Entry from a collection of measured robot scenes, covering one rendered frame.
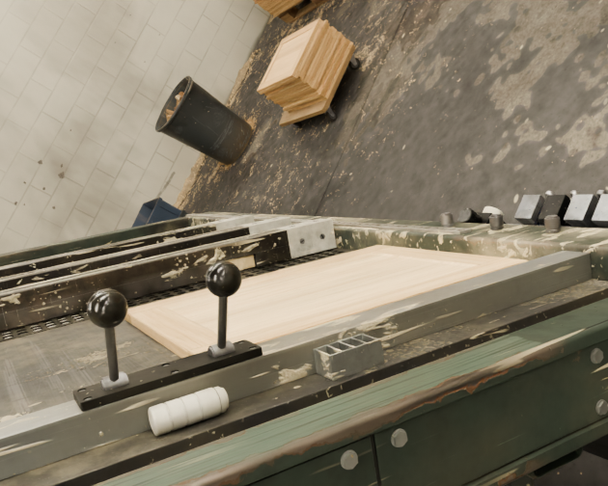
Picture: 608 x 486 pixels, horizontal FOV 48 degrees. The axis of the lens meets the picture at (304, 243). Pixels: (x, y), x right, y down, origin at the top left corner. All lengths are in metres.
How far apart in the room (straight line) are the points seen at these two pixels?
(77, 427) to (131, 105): 5.79
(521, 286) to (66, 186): 5.46
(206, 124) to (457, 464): 4.91
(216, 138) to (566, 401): 4.91
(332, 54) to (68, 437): 3.85
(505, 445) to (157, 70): 6.10
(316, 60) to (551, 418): 3.77
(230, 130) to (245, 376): 4.78
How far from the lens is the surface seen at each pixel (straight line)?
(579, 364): 0.70
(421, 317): 0.87
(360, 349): 0.78
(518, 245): 1.17
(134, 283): 1.47
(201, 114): 5.39
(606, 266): 1.06
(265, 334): 0.93
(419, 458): 0.59
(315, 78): 4.28
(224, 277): 0.69
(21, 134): 6.20
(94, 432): 0.73
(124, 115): 6.40
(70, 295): 1.45
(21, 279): 1.66
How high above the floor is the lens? 1.67
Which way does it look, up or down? 26 degrees down
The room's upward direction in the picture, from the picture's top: 60 degrees counter-clockwise
